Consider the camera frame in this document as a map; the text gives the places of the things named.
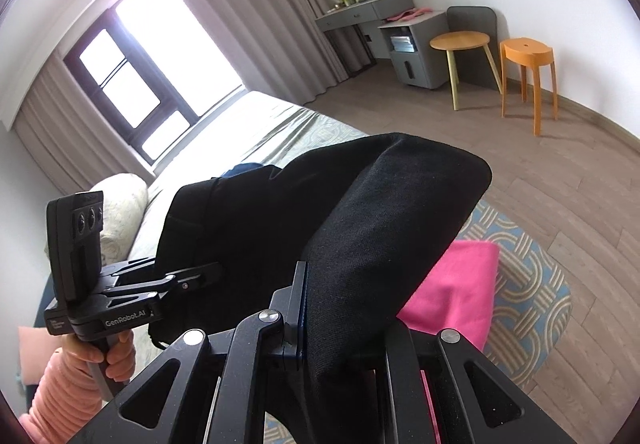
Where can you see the pink cloth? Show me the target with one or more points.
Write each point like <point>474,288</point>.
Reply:
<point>450,284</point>

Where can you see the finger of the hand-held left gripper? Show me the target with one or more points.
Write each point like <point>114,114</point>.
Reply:
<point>187,280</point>
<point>132,269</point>

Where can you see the dark blue headboard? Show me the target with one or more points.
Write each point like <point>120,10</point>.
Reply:
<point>42,299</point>

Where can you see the grey desk with drawers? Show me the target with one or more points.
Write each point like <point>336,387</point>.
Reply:
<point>360,14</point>

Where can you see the blue patterned fleece blanket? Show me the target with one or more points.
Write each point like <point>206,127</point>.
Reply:
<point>245,169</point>

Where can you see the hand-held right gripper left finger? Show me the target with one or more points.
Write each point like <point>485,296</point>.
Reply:
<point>292,314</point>

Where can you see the dark framed window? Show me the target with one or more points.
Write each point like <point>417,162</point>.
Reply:
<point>130,74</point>

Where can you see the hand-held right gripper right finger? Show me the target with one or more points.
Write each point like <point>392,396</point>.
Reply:
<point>452,349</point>

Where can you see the person's left forearm pink sleeve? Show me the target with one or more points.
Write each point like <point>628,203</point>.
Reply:
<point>60,399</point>

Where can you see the orange plastic stool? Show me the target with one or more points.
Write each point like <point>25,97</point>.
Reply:
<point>527,56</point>

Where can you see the grey chair back panel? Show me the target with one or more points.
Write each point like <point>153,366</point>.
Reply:
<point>470,19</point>

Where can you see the black pants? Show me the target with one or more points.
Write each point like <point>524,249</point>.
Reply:
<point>375,224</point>

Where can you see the bed with patterned bedspread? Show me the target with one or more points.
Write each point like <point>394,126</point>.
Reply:
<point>525,284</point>

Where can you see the beige pleated curtain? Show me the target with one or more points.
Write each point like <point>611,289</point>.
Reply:
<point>60,124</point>
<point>250,9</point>

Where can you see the person's left hand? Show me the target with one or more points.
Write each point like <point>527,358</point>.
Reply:
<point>122,354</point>

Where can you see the grey rolling cabinet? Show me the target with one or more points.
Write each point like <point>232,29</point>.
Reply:
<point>425,54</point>

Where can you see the pale pink cushion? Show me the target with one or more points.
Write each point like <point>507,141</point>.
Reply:
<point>35,354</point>

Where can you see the beige pillow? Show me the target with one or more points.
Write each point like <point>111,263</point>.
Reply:
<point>122,214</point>

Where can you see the pink item on cabinet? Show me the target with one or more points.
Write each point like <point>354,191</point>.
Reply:
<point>407,15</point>

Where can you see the round wooden stool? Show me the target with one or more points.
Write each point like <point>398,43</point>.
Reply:
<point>457,41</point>

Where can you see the light blue book stack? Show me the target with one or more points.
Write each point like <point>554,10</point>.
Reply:
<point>402,44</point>

